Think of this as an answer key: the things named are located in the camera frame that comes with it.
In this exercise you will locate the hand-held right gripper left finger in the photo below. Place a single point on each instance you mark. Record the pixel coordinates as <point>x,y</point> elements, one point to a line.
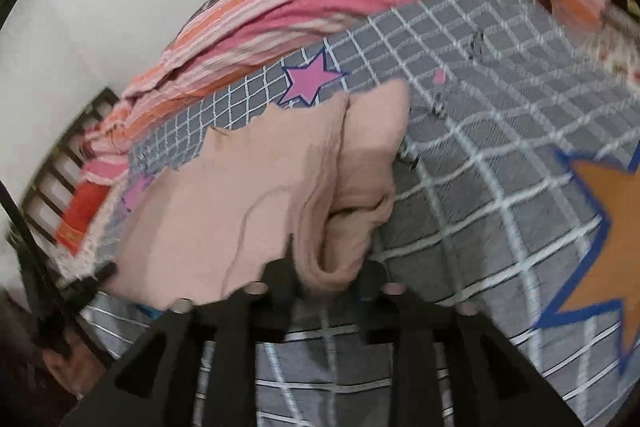
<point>280,282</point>

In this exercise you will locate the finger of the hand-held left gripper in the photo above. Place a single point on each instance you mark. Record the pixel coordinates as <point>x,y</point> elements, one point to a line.
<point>97,279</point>

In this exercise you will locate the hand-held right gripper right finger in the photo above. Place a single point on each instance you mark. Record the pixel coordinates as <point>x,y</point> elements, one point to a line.
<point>372,282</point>

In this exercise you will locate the pink knit sweater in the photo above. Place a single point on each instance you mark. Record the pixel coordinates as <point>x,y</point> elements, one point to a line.
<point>225,207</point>

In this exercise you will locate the person's left hand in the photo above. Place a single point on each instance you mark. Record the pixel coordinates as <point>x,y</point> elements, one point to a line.
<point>70,369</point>

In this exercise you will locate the red pillow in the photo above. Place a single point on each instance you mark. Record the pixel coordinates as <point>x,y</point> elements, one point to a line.
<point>82,217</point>

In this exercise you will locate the dark wooden bed headboard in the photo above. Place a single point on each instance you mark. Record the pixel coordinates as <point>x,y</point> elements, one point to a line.
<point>100,99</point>

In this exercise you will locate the grey checkered star blanket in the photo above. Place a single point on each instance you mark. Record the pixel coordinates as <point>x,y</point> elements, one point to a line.
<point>475,132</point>

